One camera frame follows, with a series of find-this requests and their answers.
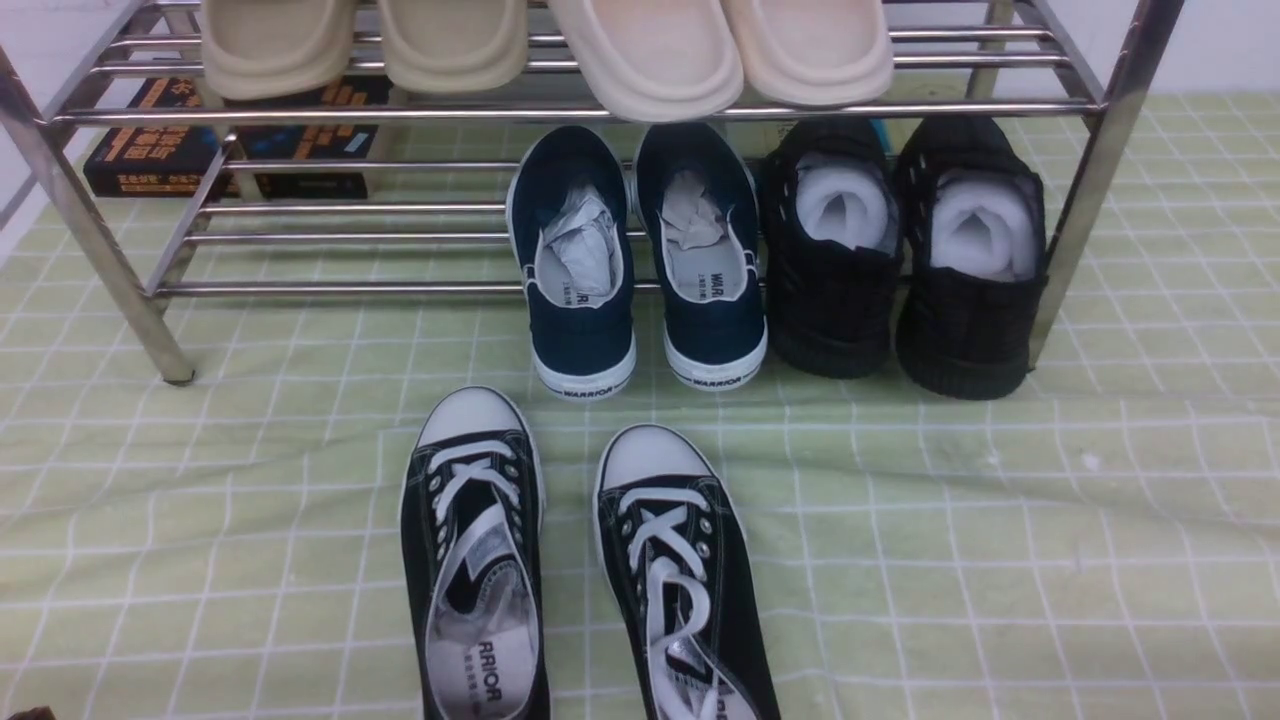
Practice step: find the beige slipper far left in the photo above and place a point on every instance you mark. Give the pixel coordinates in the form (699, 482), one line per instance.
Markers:
(252, 50)

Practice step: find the black orange book box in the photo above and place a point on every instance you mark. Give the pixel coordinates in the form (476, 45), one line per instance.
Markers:
(169, 162)

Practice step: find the cream slipper far right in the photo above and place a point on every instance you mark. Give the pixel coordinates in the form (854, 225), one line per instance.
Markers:
(816, 54)

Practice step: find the black canvas sneaker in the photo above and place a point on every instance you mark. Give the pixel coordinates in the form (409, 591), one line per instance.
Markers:
(472, 502)
(675, 557)

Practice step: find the black knit shoe left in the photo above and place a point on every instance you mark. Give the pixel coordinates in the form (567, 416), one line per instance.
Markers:
(830, 221)

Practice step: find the navy slip-on shoe right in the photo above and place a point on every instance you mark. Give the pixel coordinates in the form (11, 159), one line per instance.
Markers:
(696, 200)

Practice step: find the navy slip-on shoe left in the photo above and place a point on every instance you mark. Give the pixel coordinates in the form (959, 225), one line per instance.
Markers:
(567, 213)

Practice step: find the beige slipper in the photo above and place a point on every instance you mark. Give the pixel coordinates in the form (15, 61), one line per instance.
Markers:
(453, 47)
(252, 50)

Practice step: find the cream slipper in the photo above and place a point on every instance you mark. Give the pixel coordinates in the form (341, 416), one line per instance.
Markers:
(654, 61)
(816, 54)

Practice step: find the black knit shoe right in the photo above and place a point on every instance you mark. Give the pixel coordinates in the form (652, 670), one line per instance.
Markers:
(972, 214)

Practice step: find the green checked tablecloth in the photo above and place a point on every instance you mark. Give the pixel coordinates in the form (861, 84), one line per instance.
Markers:
(1101, 544)

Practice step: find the silver metal shoe rack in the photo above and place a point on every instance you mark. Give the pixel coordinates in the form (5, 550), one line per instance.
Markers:
(1021, 59)

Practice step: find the black knit shoe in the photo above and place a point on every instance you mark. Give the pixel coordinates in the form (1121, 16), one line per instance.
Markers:
(830, 221)
(972, 214)

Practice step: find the navy slip-on shoe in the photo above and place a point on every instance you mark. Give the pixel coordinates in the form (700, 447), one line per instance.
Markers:
(696, 200)
(567, 213)

